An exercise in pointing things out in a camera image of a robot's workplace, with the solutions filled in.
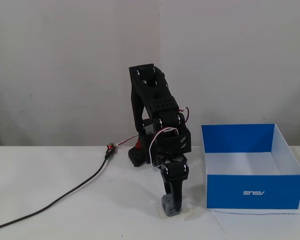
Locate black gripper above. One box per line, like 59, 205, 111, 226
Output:
160, 154, 190, 214

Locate small gray block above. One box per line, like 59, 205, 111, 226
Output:
160, 194, 183, 218

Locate blue and white cardboard box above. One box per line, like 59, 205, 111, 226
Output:
200, 123, 300, 210

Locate small controller board red led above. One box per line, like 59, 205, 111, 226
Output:
105, 142, 117, 154

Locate white red gripper servo wire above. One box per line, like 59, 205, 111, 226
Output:
149, 127, 181, 169

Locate red white board wire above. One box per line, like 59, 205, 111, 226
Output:
115, 134, 140, 147

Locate red white elbow servo wire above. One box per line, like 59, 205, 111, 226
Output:
176, 106, 191, 125

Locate thick black usb cable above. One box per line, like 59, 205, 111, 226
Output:
0, 149, 113, 232

